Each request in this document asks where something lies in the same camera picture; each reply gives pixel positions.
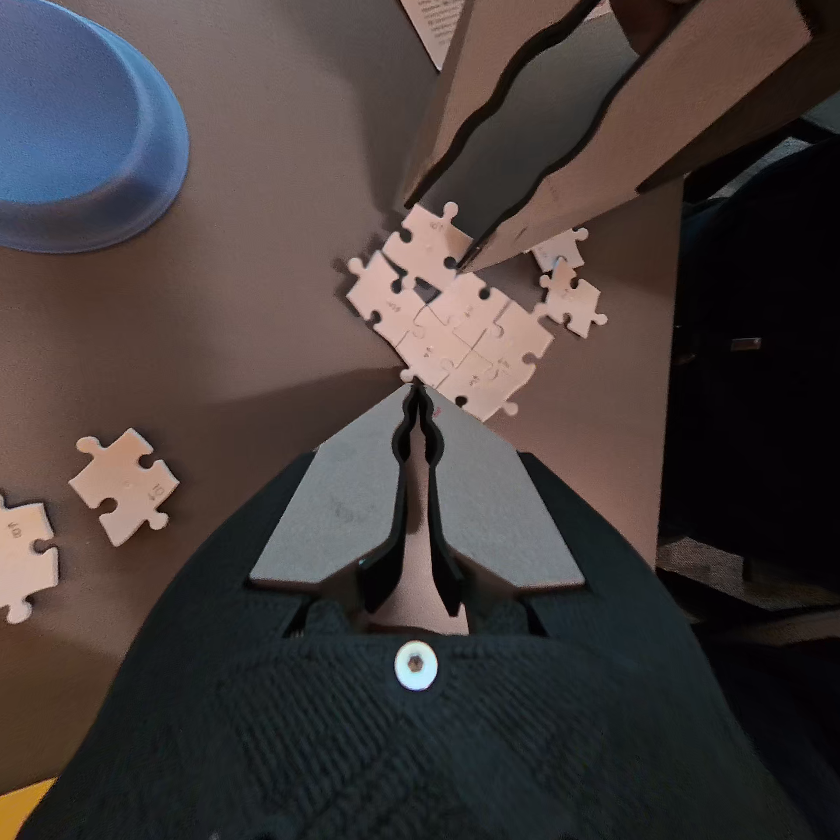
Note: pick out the assembled white puzzle pieces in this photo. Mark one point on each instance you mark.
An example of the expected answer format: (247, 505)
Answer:
(472, 341)

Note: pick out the white printed puzzle bag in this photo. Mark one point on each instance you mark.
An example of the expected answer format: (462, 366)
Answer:
(436, 26)

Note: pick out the blue round plastic stand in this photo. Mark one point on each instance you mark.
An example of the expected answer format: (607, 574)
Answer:
(79, 131)

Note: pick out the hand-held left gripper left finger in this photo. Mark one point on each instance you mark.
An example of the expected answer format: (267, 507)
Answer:
(328, 518)

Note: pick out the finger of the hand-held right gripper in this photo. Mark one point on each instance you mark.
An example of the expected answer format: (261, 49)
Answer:
(656, 118)
(472, 65)

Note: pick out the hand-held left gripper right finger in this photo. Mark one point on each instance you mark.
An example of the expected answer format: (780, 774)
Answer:
(499, 518)

